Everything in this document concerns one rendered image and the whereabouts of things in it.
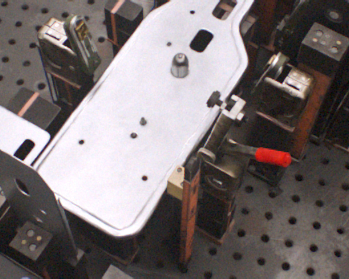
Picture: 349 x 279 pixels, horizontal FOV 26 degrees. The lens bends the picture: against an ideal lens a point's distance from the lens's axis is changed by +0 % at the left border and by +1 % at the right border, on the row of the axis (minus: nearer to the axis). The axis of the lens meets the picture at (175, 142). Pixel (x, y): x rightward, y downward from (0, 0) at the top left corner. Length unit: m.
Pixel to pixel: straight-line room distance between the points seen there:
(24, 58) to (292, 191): 0.68
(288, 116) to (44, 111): 0.44
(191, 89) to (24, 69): 0.52
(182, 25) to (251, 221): 0.44
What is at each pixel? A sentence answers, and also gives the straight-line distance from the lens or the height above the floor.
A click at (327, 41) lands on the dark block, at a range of 1.29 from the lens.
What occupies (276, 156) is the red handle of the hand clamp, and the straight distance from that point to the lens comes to 1.14.
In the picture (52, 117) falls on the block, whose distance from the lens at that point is 1.36.
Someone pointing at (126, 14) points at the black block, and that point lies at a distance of 1.45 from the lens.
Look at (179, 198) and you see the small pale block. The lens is 1.24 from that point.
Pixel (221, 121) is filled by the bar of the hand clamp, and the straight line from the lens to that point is 1.11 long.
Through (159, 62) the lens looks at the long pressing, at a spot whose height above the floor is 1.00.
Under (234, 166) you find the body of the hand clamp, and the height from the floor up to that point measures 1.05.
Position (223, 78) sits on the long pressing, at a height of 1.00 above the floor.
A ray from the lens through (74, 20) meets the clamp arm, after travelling 1.29.
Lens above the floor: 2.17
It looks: 64 degrees down
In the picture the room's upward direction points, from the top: 1 degrees clockwise
